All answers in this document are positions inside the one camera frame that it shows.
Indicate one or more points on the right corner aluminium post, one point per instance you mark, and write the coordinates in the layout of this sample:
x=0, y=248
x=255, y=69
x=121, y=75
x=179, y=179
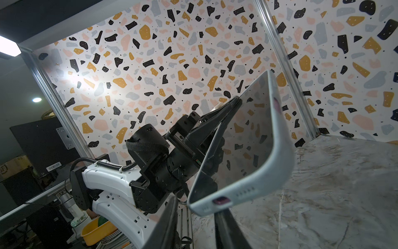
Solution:
x=287, y=68

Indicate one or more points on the phone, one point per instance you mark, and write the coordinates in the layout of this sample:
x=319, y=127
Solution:
x=251, y=154

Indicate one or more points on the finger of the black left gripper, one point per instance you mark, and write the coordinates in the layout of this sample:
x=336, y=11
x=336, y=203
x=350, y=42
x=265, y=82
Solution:
x=202, y=133

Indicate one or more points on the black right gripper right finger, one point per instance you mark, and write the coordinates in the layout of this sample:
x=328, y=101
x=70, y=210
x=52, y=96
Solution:
x=227, y=232

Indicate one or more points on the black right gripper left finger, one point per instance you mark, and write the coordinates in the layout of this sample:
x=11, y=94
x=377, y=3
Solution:
x=164, y=234

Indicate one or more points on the left corner aluminium post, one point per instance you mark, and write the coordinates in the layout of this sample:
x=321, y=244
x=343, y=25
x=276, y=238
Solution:
x=56, y=103

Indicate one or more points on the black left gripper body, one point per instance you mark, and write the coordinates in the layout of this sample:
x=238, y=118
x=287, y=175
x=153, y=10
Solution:
x=176, y=135

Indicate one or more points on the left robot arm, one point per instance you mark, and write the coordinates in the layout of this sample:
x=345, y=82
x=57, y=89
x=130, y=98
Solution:
x=141, y=199

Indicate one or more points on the bright ceiling light panel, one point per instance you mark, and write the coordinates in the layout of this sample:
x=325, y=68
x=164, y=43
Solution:
x=9, y=47

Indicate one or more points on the yellow bowl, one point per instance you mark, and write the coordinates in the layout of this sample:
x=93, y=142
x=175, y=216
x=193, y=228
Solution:
x=96, y=230

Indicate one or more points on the black monitor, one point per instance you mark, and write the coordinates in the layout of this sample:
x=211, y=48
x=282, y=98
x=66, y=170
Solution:
x=46, y=144

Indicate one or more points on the corner aluminium post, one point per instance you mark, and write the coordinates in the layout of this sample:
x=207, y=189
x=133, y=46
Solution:
x=287, y=68
x=56, y=103

